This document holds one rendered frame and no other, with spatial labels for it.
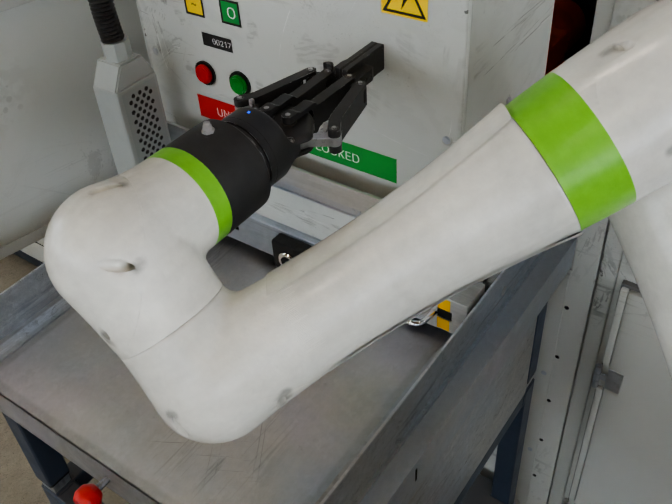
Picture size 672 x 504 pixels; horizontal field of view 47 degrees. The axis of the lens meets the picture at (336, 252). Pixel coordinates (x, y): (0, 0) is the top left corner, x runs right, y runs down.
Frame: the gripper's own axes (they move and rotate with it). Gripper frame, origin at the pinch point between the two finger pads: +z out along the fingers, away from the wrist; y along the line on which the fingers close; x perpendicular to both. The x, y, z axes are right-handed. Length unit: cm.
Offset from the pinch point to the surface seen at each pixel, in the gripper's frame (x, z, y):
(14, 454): -123, -19, -98
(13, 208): -33, -13, -59
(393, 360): -38.4, -4.3, 6.3
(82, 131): -26, 1, -56
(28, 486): -123, -23, -87
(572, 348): -62, 31, 20
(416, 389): -32.5, -11.1, 13.7
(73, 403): -38, -32, -24
